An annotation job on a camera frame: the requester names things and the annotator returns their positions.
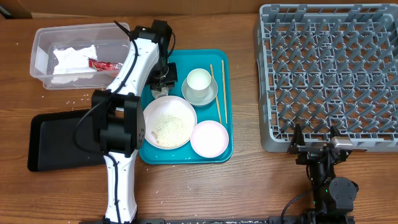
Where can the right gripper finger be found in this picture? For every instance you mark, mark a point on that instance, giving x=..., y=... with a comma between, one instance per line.
x=297, y=143
x=334, y=132

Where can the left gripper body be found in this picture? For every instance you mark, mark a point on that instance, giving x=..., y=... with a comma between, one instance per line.
x=163, y=74

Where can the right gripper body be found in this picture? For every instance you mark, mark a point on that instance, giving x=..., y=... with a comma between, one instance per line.
x=310, y=154

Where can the white napkin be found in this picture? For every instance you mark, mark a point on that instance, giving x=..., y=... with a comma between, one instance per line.
x=71, y=62
x=157, y=93

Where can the white cup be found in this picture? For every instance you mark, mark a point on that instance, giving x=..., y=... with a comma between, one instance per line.
x=198, y=81

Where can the grey small bowl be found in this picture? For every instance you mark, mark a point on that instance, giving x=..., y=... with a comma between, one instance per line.
x=200, y=102

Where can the red snack wrapper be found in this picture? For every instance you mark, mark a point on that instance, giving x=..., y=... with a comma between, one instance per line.
x=101, y=66

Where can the wooden chopstick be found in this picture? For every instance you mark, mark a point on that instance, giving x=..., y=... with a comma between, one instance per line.
x=215, y=86
x=224, y=91

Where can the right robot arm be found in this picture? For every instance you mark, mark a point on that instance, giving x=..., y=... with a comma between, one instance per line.
x=333, y=197

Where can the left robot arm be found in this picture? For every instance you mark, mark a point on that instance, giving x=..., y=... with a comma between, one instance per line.
x=118, y=117

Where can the grey dishwasher rack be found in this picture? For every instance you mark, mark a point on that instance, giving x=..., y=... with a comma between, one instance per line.
x=327, y=65

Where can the large white plate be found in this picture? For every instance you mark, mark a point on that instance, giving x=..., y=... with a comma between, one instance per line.
x=169, y=121

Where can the small white plate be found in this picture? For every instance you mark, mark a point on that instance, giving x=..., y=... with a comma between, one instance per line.
x=209, y=139

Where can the clear plastic bin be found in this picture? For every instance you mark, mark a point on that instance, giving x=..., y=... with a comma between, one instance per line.
x=111, y=44

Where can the black plastic tray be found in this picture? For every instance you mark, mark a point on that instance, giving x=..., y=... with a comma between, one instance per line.
x=51, y=146

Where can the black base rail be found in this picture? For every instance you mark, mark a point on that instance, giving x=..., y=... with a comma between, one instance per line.
x=269, y=220

